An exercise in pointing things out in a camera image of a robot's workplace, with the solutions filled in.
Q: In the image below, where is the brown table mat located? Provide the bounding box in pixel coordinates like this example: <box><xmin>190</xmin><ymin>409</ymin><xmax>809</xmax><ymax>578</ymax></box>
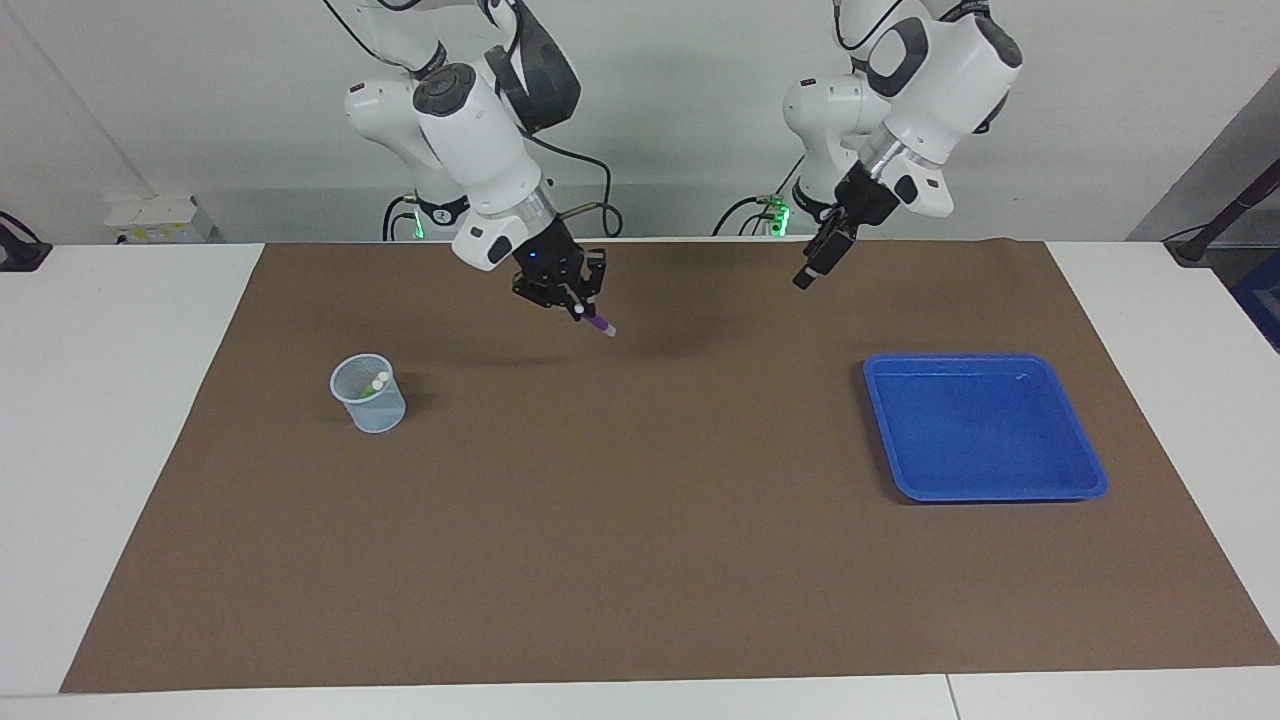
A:
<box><xmin>60</xmin><ymin>238</ymin><xmax>1280</xmax><ymax>694</ymax></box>

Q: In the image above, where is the black stand pole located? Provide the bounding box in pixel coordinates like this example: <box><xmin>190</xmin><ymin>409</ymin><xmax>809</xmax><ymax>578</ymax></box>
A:
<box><xmin>1165</xmin><ymin>160</ymin><xmax>1280</xmax><ymax>266</ymax></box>

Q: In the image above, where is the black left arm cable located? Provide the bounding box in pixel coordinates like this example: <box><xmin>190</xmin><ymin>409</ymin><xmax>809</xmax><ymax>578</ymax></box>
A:
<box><xmin>833</xmin><ymin>0</ymin><xmax>906</xmax><ymax>51</ymax></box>

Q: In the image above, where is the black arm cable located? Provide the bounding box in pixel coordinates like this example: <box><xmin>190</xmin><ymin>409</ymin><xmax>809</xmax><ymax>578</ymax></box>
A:
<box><xmin>320</xmin><ymin>0</ymin><xmax>626</xmax><ymax>239</ymax></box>
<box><xmin>833</xmin><ymin>0</ymin><xmax>906</xmax><ymax>51</ymax></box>

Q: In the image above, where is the white power box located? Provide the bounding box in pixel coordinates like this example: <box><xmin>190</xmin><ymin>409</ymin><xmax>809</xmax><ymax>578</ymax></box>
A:
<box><xmin>105</xmin><ymin>195</ymin><xmax>216</xmax><ymax>244</ymax></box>

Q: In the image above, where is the black table clamp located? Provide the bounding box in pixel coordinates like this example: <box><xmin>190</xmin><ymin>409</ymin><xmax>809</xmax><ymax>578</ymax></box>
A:
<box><xmin>0</xmin><ymin>212</ymin><xmax>53</xmax><ymax>273</ymax></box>

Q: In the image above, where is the pale blue mesh cup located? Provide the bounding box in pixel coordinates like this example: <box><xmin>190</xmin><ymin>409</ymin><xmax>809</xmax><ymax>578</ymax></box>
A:
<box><xmin>330</xmin><ymin>353</ymin><xmax>408</xmax><ymax>435</ymax></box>

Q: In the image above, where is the blue plastic tray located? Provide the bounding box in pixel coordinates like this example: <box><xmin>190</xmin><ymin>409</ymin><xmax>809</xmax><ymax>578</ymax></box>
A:
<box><xmin>863</xmin><ymin>353</ymin><xmax>1109</xmax><ymax>503</ymax></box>

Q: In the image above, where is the blue crate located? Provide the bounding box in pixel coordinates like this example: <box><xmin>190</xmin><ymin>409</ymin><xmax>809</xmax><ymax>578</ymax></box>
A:
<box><xmin>1230</xmin><ymin>245</ymin><xmax>1280</xmax><ymax>353</ymax></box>

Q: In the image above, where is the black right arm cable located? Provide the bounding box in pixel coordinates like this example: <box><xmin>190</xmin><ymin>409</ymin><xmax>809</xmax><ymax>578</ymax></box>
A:
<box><xmin>320</xmin><ymin>0</ymin><xmax>626</xmax><ymax>239</ymax></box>

